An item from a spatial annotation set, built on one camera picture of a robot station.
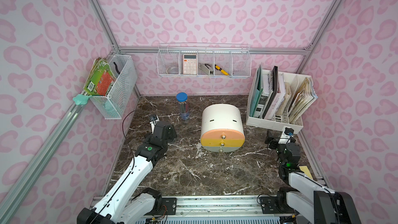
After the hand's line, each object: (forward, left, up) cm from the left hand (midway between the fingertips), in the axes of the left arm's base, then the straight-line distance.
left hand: (162, 127), depth 80 cm
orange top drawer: (-5, -31, +2) cm, 31 cm away
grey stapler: (+38, -23, +8) cm, 45 cm away
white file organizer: (+15, -62, +4) cm, 64 cm away
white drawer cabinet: (+6, -31, +1) cm, 32 cm away
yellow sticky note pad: (-15, -76, -19) cm, 80 cm away
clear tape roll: (+36, -2, +9) cm, 37 cm away
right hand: (+2, -61, -6) cm, 62 cm away
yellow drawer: (-6, -34, -5) cm, 35 cm away
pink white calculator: (+38, -13, +11) cm, 42 cm away
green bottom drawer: (-6, -31, -13) cm, 34 cm away
